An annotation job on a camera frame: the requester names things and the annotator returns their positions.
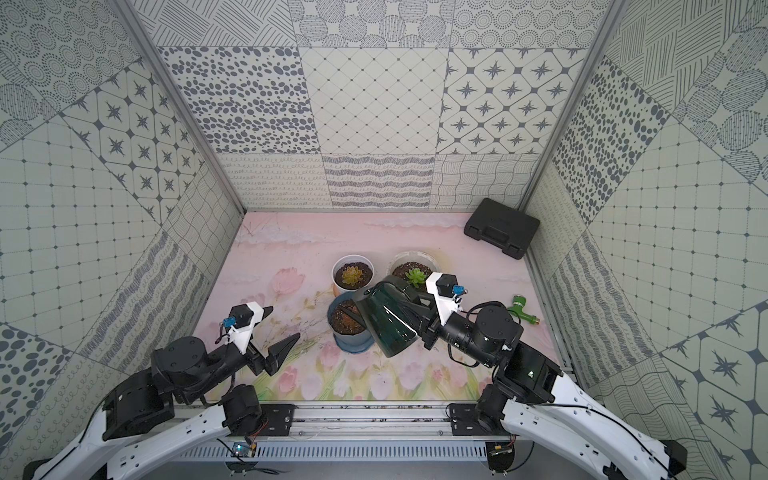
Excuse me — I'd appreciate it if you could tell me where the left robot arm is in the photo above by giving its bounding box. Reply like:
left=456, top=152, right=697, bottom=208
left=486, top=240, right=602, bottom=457
left=23, top=302, right=300, bottom=479

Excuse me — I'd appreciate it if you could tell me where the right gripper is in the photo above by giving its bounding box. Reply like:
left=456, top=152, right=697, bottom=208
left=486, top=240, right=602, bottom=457
left=397, top=291, right=496, bottom=369

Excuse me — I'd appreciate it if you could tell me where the green watering can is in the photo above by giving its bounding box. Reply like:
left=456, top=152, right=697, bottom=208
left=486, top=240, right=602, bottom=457
left=353, top=276, right=421, bottom=358

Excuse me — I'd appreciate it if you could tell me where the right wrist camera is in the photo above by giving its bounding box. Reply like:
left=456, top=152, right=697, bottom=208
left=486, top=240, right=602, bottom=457
left=426, top=272, right=466, bottom=325

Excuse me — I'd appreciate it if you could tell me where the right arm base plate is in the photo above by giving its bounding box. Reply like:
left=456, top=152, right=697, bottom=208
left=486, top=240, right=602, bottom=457
left=446, top=403, right=500, bottom=436

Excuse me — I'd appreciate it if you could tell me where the large white succulent pot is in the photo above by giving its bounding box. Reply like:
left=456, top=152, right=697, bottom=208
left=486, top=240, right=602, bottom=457
left=388, top=251, right=439, bottom=292

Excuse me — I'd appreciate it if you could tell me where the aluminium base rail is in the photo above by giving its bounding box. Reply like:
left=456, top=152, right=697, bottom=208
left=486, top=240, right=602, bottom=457
left=137, top=398, right=601, bottom=443

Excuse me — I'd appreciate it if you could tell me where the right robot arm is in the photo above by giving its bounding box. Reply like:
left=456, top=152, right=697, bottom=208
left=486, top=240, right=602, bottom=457
left=395, top=294, right=688, bottom=479

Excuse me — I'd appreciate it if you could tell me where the black plastic case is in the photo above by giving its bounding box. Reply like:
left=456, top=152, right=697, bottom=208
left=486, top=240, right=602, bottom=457
left=464, top=198, right=540, bottom=260

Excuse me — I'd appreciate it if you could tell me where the small white succulent pot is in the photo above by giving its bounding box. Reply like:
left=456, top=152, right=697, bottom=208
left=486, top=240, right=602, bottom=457
left=331, top=254, right=375, bottom=297

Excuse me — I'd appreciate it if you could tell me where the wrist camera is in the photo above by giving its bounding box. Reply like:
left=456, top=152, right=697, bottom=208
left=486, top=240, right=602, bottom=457
left=426, top=272, right=466, bottom=325
left=222, top=301, right=259, bottom=354

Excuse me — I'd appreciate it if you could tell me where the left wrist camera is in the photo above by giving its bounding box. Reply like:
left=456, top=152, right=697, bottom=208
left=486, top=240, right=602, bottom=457
left=222, top=301, right=259, bottom=354

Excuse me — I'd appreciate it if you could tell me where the white slotted cable duct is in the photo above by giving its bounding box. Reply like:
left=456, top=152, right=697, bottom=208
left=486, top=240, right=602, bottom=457
left=177, top=439, right=487, bottom=462

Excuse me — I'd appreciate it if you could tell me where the blue succulent pot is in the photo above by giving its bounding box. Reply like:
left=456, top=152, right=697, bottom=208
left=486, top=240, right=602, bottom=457
left=327, top=292, right=374, bottom=354

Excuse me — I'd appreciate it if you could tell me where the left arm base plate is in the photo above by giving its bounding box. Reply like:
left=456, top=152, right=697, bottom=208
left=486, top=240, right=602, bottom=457
left=242, top=403, right=297, bottom=438

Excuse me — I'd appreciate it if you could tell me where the green hose nozzle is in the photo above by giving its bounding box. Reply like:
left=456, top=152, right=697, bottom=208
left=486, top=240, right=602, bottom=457
left=507, top=295, right=540, bottom=325

